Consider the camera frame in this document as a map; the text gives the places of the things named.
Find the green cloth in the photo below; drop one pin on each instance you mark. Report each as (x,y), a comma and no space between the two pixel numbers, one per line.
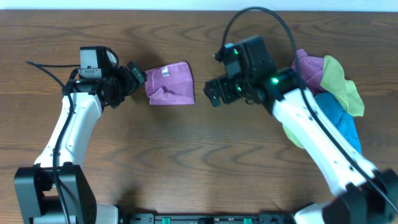
(343,90)

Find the dark purple cloth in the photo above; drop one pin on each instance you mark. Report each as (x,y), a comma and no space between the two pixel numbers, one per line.
(311,71)

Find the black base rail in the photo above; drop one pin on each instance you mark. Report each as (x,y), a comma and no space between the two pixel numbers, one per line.
(262,218)

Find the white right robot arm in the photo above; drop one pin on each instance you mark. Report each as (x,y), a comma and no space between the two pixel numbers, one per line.
(362,193)

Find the light purple cloth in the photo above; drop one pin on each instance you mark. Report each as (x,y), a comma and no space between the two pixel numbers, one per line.
(170,85)

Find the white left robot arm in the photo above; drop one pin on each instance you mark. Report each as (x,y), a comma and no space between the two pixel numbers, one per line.
(54,189)

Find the blue cloth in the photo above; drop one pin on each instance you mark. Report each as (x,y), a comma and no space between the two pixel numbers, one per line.
(343,121)

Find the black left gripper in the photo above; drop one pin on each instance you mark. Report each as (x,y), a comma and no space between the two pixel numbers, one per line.
(126,78)

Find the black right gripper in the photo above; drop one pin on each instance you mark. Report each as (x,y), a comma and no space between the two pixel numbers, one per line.
(224,88)

